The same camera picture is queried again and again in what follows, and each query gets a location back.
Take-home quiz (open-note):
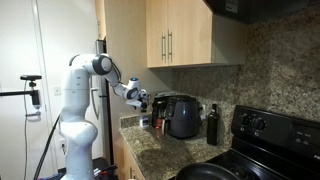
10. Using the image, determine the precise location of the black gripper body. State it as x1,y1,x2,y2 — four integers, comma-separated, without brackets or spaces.
137,89,152,104

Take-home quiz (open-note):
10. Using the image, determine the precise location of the dark glass bottle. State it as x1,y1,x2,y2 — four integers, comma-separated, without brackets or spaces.
206,103,221,147

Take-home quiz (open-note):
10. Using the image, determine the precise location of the black coffee maker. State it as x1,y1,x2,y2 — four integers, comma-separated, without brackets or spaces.
151,92,176,131

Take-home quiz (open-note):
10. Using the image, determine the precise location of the black air fryer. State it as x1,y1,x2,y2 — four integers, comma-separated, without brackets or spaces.
161,94,203,140

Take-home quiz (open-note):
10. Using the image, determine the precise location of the stainless steel refrigerator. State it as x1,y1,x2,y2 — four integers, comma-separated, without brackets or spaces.
95,39,115,165

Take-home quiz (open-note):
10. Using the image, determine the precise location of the tall light wood panel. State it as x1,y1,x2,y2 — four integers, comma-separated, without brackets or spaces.
94,0,174,168

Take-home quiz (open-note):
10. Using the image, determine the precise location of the light wood base cabinet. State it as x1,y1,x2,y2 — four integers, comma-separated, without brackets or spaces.
113,132,146,180

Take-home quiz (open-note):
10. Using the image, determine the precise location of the light wood cabinet door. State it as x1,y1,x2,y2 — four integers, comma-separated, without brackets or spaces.
166,0,214,67
145,0,169,69

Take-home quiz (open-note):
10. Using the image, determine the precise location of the black frying pan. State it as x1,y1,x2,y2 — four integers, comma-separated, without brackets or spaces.
174,161,242,180

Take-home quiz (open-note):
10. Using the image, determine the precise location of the black electric stove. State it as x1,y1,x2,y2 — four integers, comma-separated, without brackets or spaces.
168,104,320,180

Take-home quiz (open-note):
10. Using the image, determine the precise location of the range hood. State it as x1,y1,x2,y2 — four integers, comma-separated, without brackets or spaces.
203,0,320,25

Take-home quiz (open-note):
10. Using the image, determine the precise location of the metal cabinet door handle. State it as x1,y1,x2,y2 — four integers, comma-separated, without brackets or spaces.
166,28,174,64
160,31,167,62

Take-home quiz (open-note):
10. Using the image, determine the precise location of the white light switch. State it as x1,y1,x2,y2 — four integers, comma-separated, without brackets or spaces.
52,85,63,97

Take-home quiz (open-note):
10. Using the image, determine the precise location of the white wall outlet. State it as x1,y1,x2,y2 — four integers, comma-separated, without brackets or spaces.
58,137,68,150

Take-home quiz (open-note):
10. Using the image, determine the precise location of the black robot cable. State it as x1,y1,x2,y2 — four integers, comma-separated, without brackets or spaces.
31,114,63,180

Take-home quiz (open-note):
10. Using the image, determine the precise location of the black camera on stand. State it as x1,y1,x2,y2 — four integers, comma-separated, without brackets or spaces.
0,74,44,118

